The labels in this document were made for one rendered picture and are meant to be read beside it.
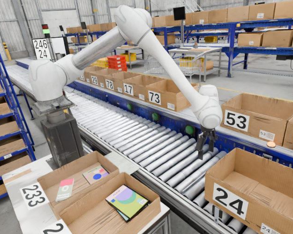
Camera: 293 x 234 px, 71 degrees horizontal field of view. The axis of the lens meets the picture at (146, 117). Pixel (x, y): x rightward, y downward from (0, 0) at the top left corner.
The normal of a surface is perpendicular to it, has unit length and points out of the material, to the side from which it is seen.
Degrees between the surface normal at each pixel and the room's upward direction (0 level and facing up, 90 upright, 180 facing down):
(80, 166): 89
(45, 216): 0
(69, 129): 90
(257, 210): 91
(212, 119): 97
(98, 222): 2
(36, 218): 0
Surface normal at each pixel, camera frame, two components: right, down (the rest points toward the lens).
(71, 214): 0.70, 0.24
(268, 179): -0.76, 0.33
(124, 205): -0.09, -0.90
